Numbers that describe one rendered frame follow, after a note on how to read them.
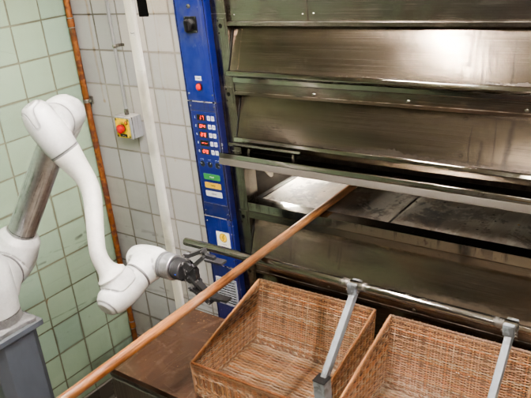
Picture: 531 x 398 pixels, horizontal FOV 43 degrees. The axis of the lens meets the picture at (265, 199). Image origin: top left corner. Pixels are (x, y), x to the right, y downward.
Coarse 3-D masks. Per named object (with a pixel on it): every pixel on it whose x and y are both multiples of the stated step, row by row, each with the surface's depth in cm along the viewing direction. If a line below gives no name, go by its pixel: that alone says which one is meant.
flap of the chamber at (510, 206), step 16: (224, 160) 252; (288, 160) 250; (304, 160) 251; (304, 176) 231; (320, 176) 227; (336, 176) 224; (400, 176) 225; (416, 176) 225; (400, 192) 210; (416, 192) 207; (432, 192) 204; (496, 192) 204; (512, 192) 204; (528, 192) 205; (512, 208) 190; (528, 208) 188
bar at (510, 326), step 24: (192, 240) 246; (264, 264) 226; (288, 264) 221; (360, 288) 205; (384, 288) 201; (456, 312) 187; (480, 312) 185; (336, 336) 203; (504, 336) 180; (504, 360) 177
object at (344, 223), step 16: (256, 208) 272; (272, 208) 266; (288, 208) 263; (304, 208) 261; (320, 224) 254; (336, 224) 250; (352, 224) 245; (368, 224) 242; (384, 224) 241; (400, 224) 240; (400, 240) 235; (416, 240) 231; (432, 240) 227; (448, 240) 225; (464, 240) 224; (480, 240) 222; (480, 256) 218; (496, 256) 215; (512, 256) 212; (528, 256) 210
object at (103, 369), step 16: (320, 208) 253; (304, 224) 244; (272, 240) 232; (256, 256) 223; (240, 272) 216; (208, 288) 205; (192, 304) 199; (176, 320) 193; (144, 336) 185; (128, 352) 179; (96, 368) 173; (112, 368) 175; (80, 384) 168
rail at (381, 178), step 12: (228, 156) 250; (240, 156) 247; (252, 156) 245; (300, 168) 232; (312, 168) 229; (324, 168) 226; (372, 180) 216; (384, 180) 213; (396, 180) 211; (408, 180) 208; (456, 192) 199; (468, 192) 197; (480, 192) 195; (492, 192) 194; (528, 204) 187
